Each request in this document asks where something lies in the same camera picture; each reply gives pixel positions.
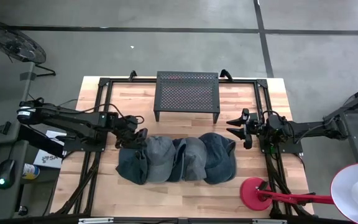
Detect silver metal bracket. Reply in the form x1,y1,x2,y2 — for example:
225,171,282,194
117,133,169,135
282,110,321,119
252,218,288,224
78,217,114,224

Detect white and yellow can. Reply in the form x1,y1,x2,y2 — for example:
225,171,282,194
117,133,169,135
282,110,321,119
22,162,41,180

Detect red desk lamp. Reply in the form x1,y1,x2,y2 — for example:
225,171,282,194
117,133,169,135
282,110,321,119
239,161,358,224

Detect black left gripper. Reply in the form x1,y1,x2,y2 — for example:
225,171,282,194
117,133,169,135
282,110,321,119
116,128,149,163

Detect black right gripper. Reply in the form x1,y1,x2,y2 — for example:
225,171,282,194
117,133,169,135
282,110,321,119
226,108,264,150

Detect grey tape strip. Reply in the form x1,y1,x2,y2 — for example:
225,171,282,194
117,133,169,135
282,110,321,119
19,71,37,82

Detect black floor fan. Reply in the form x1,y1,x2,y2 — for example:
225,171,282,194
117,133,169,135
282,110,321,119
0,20,57,78

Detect small black wedge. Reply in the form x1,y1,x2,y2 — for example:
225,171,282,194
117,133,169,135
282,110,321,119
0,121,12,136

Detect dark slate baseball cap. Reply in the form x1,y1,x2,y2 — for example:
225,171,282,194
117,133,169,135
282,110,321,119
115,145,149,185

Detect black perforated metal stand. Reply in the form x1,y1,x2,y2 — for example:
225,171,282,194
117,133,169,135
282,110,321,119
153,70,221,124

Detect black flat bar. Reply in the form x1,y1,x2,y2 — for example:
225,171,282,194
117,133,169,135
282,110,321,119
17,124,67,159

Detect black computer mouse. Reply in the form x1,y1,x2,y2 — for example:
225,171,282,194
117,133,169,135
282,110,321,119
0,159,16,190

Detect black metal table frame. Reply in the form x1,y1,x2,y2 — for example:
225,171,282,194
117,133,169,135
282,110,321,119
51,77,315,218

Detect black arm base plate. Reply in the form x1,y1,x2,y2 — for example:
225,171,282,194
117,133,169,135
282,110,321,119
259,136,304,155
63,129,108,153

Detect white printed box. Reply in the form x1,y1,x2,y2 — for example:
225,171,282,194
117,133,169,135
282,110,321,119
32,129,68,170

